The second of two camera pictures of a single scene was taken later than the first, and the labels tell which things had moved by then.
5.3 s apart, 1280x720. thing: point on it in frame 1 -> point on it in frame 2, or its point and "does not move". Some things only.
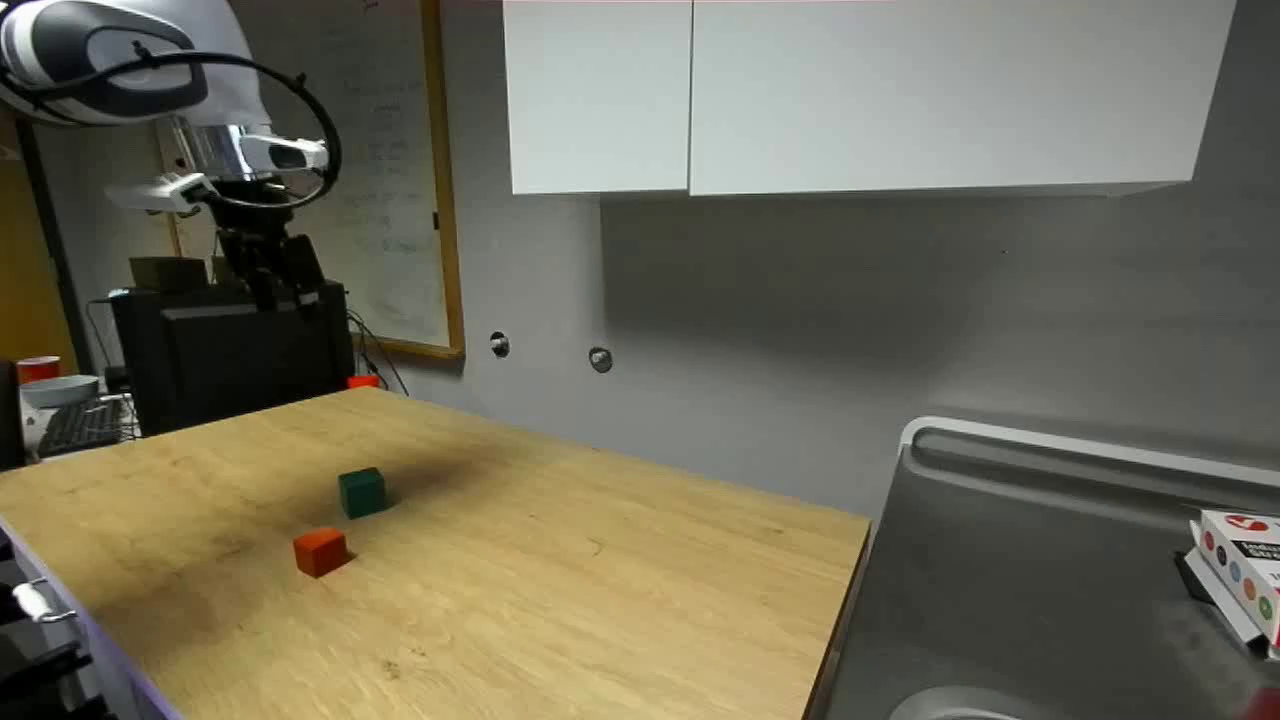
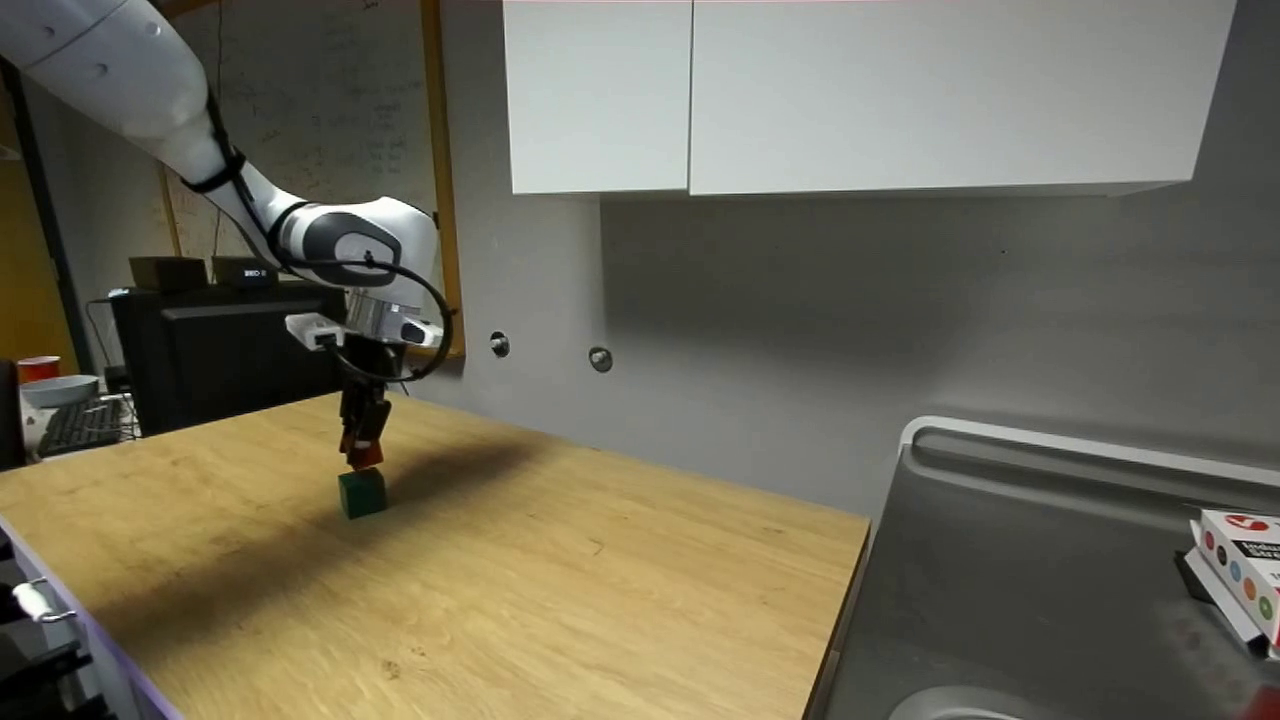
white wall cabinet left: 596,94 does not move
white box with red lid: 70,411 does not move
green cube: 361,495 does not move
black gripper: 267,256 -> 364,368
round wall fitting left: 496,341 does not move
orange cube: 322,548 -> 364,453
